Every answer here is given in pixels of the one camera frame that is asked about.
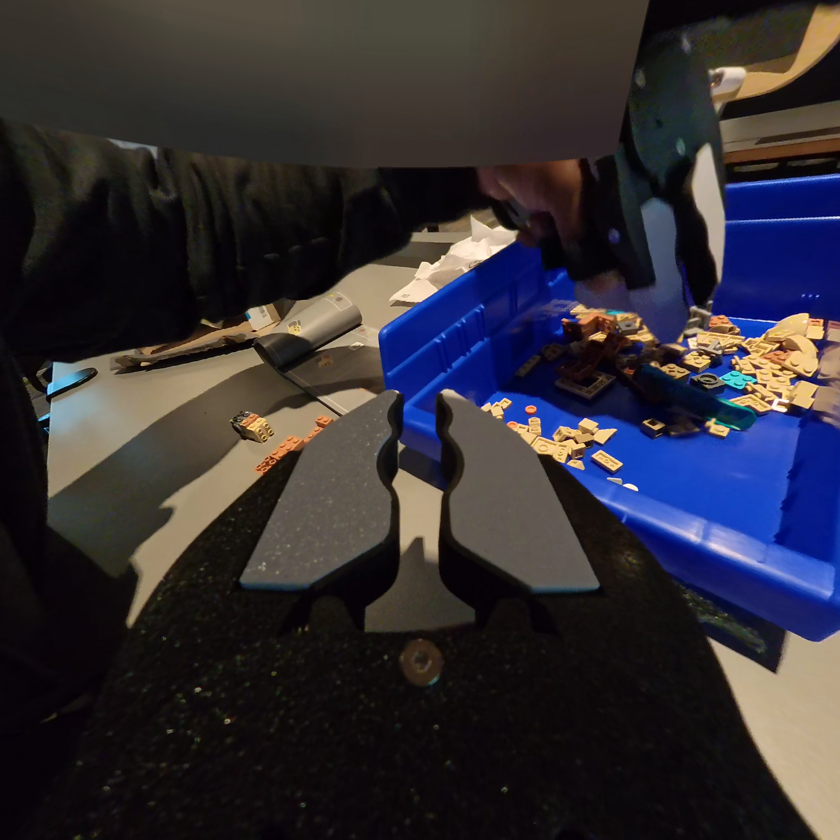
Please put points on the crumpled white paper pile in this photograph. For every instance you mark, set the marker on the crumpled white paper pile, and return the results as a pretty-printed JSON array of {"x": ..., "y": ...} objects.
[{"x": 459, "y": 262}]

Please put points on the torn brown cardboard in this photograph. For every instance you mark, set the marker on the torn brown cardboard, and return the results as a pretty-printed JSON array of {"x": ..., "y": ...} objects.
[{"x": 197, "y": 344}]

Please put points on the green long toy brick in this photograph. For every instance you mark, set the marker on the green long toy brick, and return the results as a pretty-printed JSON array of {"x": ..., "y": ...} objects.
[{"x": 695, "y": 400}]

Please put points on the person's left hand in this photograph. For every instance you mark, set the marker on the person's left hand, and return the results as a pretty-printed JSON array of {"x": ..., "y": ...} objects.
[{"x": 544, "y": 190}]

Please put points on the person's dark clothing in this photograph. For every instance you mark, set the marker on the person's dark clothing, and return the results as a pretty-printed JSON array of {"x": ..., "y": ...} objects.
[{"x": 26, "y": 525}]

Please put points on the wooden background desk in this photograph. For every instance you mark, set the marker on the wooden background desk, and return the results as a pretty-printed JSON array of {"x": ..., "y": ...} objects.
[{"x": 787, "y": 154}]

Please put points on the person's left forearm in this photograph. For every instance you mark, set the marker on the person's left forearm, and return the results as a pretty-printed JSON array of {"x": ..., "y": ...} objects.
[{"x": 197, "y": 229}]

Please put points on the blue plastic bin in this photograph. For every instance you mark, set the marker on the blue plastic bin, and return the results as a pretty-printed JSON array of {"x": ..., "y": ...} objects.
[{"x": 722, "y": 512}]

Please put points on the pile of small toy bricks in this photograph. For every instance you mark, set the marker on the pile of small toy bricks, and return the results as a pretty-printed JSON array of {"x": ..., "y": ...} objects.
[{"x": 754, "y": 374}]

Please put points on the black glossy object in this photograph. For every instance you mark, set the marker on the black glossy object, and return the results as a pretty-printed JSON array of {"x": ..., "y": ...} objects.
[{"x": 72, "y": 380}]

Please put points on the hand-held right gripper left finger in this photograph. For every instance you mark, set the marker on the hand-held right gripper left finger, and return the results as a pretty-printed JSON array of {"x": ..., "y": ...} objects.
[{"x": 321, "y": 518}]

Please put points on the grey instruction booklet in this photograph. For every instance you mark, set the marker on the grey instruction booklet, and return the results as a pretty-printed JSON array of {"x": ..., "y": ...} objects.
[{"x": 308, "y": 328}]

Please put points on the small tan grey brick assembly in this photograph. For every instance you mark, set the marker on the small tan grey brick assembly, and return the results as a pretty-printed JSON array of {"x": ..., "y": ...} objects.
[{"x": 253, "y": 426}]

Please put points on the orange toy brick assembly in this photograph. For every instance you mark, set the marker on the orange toy brick assembly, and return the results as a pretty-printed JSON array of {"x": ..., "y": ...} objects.
[{"x": 289, "y": 449}]

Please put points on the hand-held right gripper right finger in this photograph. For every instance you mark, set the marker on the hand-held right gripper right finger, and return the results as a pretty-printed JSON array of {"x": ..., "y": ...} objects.
[{"x": 518, "y": 518}]

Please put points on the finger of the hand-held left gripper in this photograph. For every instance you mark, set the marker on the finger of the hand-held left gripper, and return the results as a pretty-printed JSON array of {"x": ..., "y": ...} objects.
[
  {"x": 666, "y": 262},
  {"x": 604, "y": 294}
]

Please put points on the grey desk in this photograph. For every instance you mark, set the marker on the grey desk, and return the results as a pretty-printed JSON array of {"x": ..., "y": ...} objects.
[{"x": 105, "y": 446}]

